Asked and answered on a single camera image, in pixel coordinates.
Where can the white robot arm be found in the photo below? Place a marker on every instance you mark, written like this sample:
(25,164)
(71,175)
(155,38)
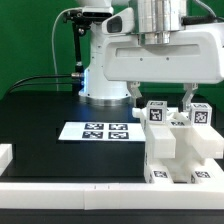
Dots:
(157,41)

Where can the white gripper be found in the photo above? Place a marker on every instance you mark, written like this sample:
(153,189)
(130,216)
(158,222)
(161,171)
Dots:
(194,55)

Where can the white marker sheet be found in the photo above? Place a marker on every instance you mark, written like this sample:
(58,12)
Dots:
(98,131)

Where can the black camera on stand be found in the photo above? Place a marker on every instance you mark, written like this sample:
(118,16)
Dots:
(81,19)

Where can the white chair seat with pegs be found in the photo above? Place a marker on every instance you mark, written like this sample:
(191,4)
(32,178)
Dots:
(179,168)

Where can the white front border rail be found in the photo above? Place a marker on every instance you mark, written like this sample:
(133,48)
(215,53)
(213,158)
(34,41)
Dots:
(110,196)

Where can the white border rail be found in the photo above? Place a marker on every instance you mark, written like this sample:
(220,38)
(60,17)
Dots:
(215,170)
(110,196)
(6,156)

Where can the white chair back frame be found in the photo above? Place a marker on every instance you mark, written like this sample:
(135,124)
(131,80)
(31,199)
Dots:
(178,134)

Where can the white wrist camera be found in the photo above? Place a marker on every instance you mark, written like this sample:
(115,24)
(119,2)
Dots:
(120,23)

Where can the white right border rail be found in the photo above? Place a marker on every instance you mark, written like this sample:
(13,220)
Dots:
(215,170)

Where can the white left border rail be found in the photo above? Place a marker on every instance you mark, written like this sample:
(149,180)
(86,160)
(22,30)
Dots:
(6,156)

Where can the white tagged cube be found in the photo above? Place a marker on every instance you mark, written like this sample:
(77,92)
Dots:
(200,114)
(156,112)

